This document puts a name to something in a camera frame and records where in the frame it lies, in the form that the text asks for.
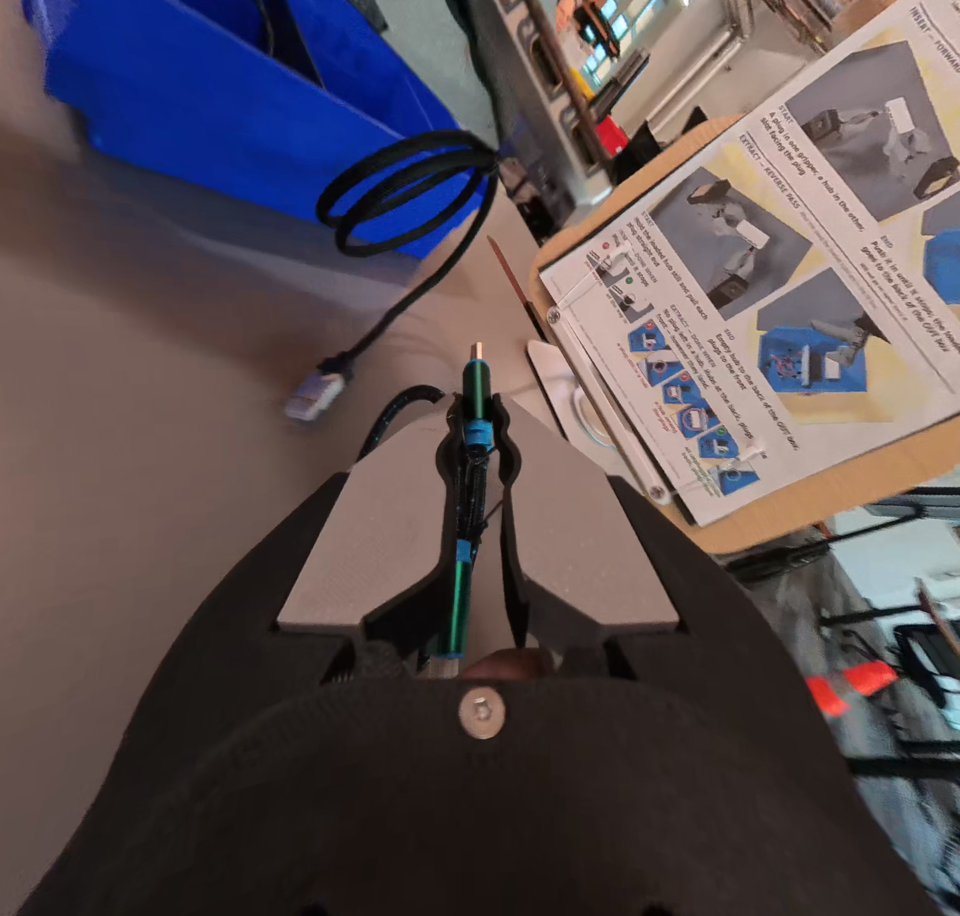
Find printed instruction sheet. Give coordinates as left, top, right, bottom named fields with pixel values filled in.
left=538, top=0, right=960, bottom=529

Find braided usb cable green plugs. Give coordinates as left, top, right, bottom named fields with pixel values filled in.
left=358, top=342, right=500, bottom=679
left=221, top=0, right=300, bottom=58

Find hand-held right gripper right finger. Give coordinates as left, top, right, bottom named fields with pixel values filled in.
left=498, top=397, right=680, bottom=647

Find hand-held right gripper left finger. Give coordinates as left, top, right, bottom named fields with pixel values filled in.
left=277, top=395, right=460, bottom=640

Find blue plastic bin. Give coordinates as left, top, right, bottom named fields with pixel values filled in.
left=13, top=0, right=489, bottom=259

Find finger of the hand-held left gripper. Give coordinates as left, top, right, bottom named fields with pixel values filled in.
left=352, top=0, right=500, bottom=148
left=516, top=0, right=612, bottom=175

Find wooden document board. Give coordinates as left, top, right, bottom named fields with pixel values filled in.
left=527, top=110, right=960, bottom=557

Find orange traffic cone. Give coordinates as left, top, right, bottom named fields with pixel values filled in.
left=804, top=660, right=899, bottom=718

